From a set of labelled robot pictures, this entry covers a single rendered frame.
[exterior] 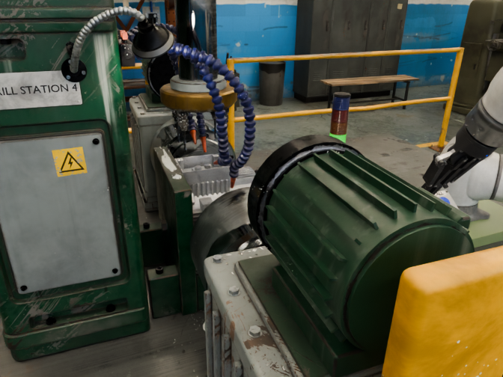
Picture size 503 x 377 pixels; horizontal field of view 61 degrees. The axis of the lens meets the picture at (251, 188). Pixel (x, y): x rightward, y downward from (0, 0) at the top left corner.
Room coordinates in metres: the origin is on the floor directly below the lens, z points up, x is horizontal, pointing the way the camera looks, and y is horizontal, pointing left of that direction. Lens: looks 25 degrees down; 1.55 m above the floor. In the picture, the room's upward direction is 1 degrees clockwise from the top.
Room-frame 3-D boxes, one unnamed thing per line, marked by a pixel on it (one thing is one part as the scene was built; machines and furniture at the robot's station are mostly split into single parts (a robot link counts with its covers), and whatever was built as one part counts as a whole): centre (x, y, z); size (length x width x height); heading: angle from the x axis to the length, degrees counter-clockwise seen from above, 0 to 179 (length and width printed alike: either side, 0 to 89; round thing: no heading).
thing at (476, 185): (1.35, -0.72, 1.00); 0.18 x 0.16 x 0.22; 65
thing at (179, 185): (0.97, 0.24, 0.97); 0.30 x 0.11 x 0.34; 21
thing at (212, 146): (1.34, 0.21, 1.04); 0.41 x 0.25 x 0.25; 21
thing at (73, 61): (0.73, 0.22, 1.46); 0.18 x 0.11 x 0.13; 111
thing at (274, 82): (6.33, -0.27, 0.30); 0.39 x 0.39 x 0.60
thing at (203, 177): (1.01, 0.13, 1.11); 0.12 x 0.11 x 0.07; 111
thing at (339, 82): (6.04, -1.63, 0.22); 1.40 x 0.33 x 0.43; 111
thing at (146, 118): (1.58, 0.30, 0.99); 0.35 x 0.31 x 0.37; 21
